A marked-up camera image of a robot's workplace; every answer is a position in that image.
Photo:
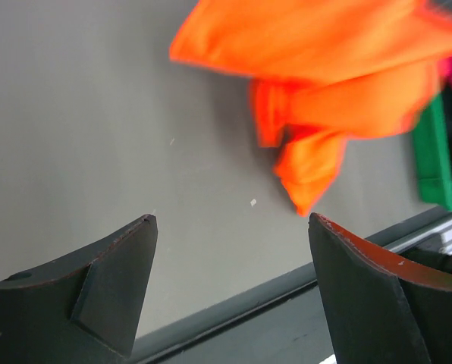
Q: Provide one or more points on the orange t shirt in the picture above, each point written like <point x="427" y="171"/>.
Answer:
<point x="322" y="73"/>

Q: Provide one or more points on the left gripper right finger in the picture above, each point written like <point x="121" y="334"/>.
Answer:
<point x="382" y="307"/>

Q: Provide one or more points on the aluminium front rail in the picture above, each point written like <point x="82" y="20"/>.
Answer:
<point x="440" y="230"/>

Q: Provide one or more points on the green plastic bin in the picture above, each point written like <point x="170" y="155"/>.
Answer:
<point x="432" y="157"/>

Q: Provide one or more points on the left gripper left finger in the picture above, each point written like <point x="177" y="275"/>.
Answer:
<point x="83" y="307"/>

